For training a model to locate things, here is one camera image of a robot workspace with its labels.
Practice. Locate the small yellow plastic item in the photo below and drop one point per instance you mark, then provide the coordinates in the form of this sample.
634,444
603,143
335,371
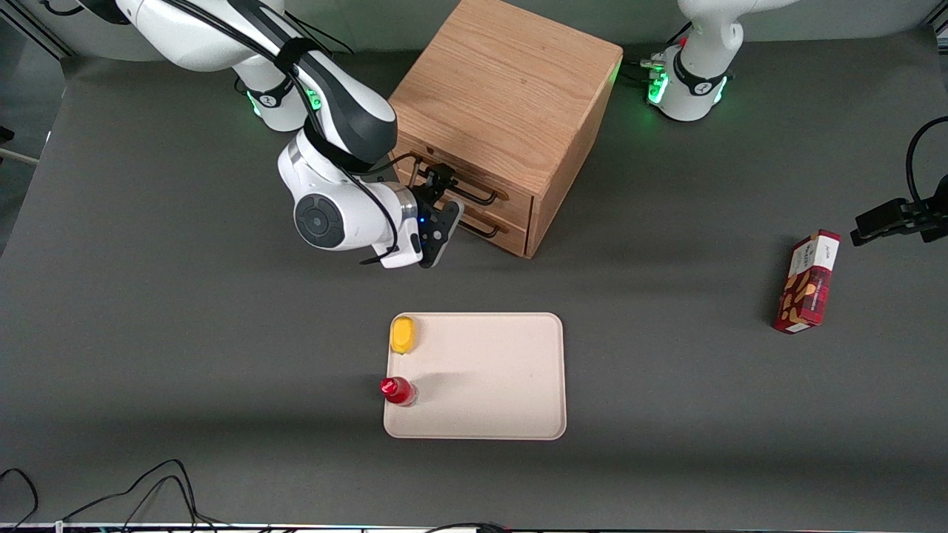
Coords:
402,334

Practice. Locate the wooden drawer front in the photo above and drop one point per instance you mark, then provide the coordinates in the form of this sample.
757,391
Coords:
521,207
515,238

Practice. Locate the wooden drawer cabinet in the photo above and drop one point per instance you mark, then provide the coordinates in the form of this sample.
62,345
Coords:
503,81

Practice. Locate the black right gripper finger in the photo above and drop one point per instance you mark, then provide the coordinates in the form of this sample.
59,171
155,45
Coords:
441,179
450,222

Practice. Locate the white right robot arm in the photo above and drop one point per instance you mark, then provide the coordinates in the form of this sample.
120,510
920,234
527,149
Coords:
185,29

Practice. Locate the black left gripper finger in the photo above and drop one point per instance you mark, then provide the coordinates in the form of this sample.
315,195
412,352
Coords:
889,220

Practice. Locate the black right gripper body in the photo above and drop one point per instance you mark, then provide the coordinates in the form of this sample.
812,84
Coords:
428,197

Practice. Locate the dark metal frame rail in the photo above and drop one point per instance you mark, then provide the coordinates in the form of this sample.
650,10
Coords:
44,33

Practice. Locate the small red bottle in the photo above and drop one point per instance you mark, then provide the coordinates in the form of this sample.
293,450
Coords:
396,389

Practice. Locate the red plaid shortbread box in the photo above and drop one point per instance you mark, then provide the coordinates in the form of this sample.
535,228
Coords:
807,289

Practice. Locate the beige plastic tray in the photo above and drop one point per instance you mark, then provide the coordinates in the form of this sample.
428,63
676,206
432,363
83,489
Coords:
489,377

